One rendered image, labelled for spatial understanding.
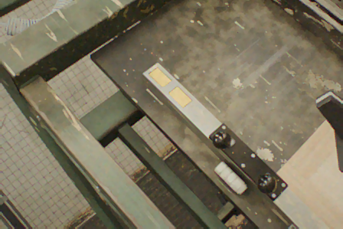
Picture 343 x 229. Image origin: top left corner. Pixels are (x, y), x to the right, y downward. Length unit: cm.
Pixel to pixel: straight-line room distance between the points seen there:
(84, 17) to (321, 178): 68
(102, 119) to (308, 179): 51
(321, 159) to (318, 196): 9
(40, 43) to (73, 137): 24
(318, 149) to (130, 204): 46
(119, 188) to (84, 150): 11
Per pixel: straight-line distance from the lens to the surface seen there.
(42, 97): 90
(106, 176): 80
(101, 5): 97
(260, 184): 73
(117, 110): 95
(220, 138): 73
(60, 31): 93
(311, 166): 93
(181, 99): 89
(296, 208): 87
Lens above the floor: 182
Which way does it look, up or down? 13 degrees down
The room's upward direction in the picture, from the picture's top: 33 degrees counter-clockwise
